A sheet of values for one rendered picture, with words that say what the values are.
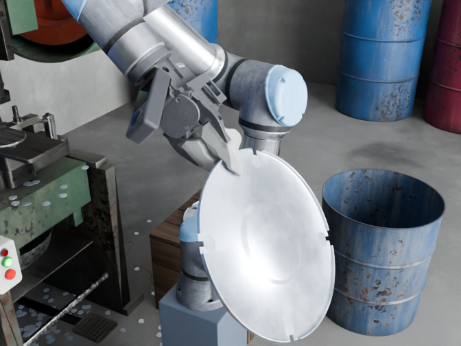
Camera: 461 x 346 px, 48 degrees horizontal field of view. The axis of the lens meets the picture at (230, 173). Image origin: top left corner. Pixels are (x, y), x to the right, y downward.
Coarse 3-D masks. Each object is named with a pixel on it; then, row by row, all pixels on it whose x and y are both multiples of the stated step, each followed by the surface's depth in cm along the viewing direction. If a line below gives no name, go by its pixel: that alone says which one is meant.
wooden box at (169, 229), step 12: (192, 204) 200; (180, 216) 192; (156, 228) 185; (168, 228) 185; (156, 240) 182; (168, 240) 179; (156, 252) 184; (168, 252) 181; (156, 264) 188; (168, 264) 184; (180, 264) 181; (156, 276) 190; (168, 276) 187; (156, 288) 193; (168, 288) 190; (156, 300) 196; (252, 336) 184
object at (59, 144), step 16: (0, 128) 156; (0, 144) 145; (16, 144) 146; (32, 144) 146; (48, 144) 146; (0, 160) 146; (16, 160) 139; (32, 160) 138; (16, 176) 150; (32, 176) 155
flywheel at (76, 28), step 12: (36, 0) 170; (48, 0) 168; (60, 0) 165; (36, 12) 172; (48, 12) 170; (60, 12) 167; (48, 24) 169; (60, 24) 166; (72, 24) 163; (24, 36) 175; (36, 36) 172; (48, 36) 170; (60, 36) 167; (72, 36) 165; (84, 36) 164
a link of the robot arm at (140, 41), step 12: (144, 24) 72; (132, 36) 71; (144, 36) 71; (156, 36) 73; (120, 48) 71; (132, 48) 71; (144, 48) 71; (156, 48) 72; (120, 60) 72; (132, 60) 71
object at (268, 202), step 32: (224, 192) 73; (256, 192) 77; (288, 192) 83; (224, 224) 71; (256, 224) 74; (288, 224) 79; (320, 224) 86; (224, 256) 69; (256, 256) 72; (288, 256) 77; (320, 256) 84; (224, 288) 67; (256, 288) 71; (288, 288) 76; (320, 288) 81; (256, 320) 69; (288, 320) 74; (320, 320) 78
